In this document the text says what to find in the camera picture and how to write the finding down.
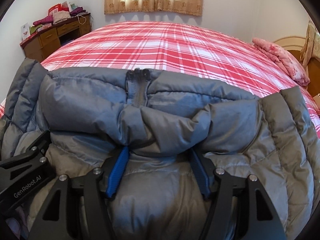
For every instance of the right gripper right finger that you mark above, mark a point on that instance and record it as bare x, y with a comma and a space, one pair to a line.
244, 198

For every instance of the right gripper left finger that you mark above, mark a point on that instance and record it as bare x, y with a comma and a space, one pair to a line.
76, 208

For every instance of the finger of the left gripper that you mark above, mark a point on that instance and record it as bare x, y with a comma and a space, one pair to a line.
37, 150

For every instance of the grey puffer jacket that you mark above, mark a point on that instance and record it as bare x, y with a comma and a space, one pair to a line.
102, 153

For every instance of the clothes pile on desk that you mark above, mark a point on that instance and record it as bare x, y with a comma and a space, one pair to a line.
55, 18

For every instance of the brown wooden desk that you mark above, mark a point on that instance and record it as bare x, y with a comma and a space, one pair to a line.
43, 43

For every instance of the white card on desk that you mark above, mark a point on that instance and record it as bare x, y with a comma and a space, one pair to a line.
25, 31

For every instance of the red box on desk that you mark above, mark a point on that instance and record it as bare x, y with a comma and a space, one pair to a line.
58, 7

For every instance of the pink floral folded blanket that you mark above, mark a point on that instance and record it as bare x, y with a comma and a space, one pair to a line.
284, 60

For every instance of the red plaid bed sheet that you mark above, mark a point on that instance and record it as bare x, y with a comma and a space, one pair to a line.
175, 47

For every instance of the beige side window curtain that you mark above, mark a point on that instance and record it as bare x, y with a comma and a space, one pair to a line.
311, 46

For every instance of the cream wooden headboard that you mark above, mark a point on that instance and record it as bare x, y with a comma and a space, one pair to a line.
294, 44

